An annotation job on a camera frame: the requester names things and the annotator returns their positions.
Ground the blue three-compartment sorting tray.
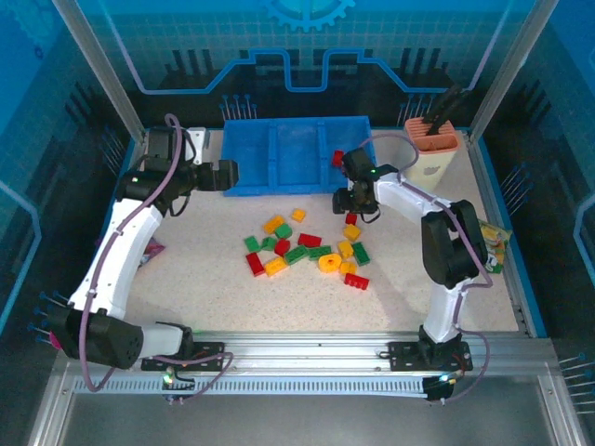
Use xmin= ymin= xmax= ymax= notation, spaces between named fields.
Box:
xmin=221 ymin=116 xmax=380 ymax=199

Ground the purple snack bag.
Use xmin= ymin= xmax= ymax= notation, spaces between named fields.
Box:
xmin=139 ymin=236 xmax=166 ymax=266

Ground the cream knife block orange top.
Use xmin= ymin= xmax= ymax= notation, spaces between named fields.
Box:
xmin=400 ymin=118 xmax=462 ymax=190

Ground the green yellow snack bag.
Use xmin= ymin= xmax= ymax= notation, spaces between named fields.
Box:
xmin=476 ymin=217 xmax=513 ymax=276

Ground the black controller board with LED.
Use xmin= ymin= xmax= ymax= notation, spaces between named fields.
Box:
xmin=160 ymin=366 xmax=196 ymax=405
xmin=423 ymin=374 xmax=459 ymax=404

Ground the grey metal front panel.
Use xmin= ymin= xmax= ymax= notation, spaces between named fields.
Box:
xmin=27 ymin=394 xmax=577 ymax=446

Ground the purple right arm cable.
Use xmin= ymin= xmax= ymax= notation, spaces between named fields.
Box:
xmin=360 ymin=133 xmax=494 ymax=405

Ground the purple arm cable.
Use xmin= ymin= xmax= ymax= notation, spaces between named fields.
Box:
xmin=77 ymin=113 xmax=234 ymax=405
xmin=360 ymin=133 xmax=494 ymax=405

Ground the black knife handle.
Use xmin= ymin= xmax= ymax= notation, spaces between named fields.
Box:
xmin=430 ymin=87 xmax=469 ymax=137
xmin=426 ymin=85 xmax=462 ymax=129

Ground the aluminium frame post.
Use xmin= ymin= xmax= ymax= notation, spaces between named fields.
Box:
xmin=49 ymin=0 xmax=149 ymax=144
xmin=466 ymin=0 xmax=562 ymax=145

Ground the aluminium side rail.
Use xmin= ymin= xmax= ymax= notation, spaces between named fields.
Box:
xmin=466 ymin=132 xmax=536 ymax=338

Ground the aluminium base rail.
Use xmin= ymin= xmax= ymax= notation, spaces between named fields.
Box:
xmin=55 ymin=330 xmax=559 ymax=378

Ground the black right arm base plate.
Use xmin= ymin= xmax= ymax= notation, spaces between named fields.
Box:
xmin=388 ymin=340 xmax=474 ymax=373

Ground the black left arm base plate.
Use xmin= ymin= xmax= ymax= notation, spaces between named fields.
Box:
xmin=141 ymin=341 xmax=227 ymax=373

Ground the white slotted cable duct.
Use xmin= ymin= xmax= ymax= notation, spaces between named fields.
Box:
xmin=73 ymin=374 xmax=431 ymax=397

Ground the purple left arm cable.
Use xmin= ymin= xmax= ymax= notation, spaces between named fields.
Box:
xmin=77 ymin=113 xmax=234 ymax=405

